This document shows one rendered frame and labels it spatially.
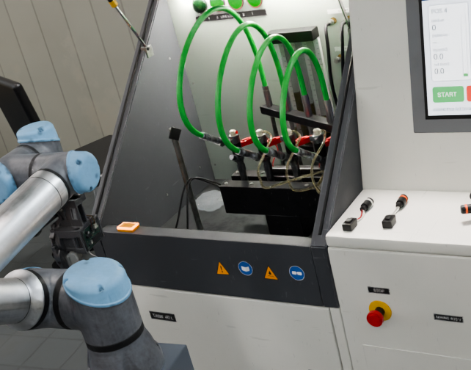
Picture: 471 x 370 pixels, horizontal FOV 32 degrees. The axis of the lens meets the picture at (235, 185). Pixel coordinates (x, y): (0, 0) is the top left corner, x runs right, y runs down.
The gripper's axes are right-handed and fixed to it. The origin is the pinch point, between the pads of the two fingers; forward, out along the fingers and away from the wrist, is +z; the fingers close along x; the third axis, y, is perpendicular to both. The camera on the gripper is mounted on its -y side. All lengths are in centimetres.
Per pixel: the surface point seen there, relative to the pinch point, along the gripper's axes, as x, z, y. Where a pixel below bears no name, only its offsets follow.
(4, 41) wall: 262, 5, -239
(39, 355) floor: 94, 102, -125
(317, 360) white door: 27, 39, 37
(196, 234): 31.6, 7.2, 10.6
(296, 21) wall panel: 82, -29, 26
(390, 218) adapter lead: 30, 2, 60
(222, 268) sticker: 29.2, 15.1, 16.6
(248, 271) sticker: 28.4, 15.3, 23.8
